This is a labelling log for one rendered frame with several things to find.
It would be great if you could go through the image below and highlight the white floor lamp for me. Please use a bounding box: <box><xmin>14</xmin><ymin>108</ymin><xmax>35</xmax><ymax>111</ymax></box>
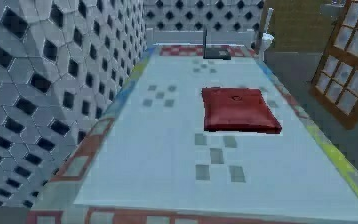
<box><xmin>258</xmin><ymin>7</ymin><xmax>275</xmax><ymax>61</ymax></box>

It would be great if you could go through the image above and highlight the white patchwork bed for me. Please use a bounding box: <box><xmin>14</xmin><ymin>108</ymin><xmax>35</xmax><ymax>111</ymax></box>
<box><xmin>26</xmin><ymin>27</ymin><xmax>358</xmax><ymax>224</ymax></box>

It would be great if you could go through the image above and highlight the red pillow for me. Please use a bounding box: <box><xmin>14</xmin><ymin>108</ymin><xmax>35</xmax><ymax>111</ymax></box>
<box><xmin>201</xmin><ymin>86</ymin><xmax>283</xmax><ymax>135</ymax></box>

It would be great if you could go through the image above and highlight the brown framed glass door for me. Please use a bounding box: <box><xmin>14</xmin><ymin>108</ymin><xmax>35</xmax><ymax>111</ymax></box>
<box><xmin>309</xmin><ymin>0</ymin><xmax>358</xmax><ymax>131</ymax></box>

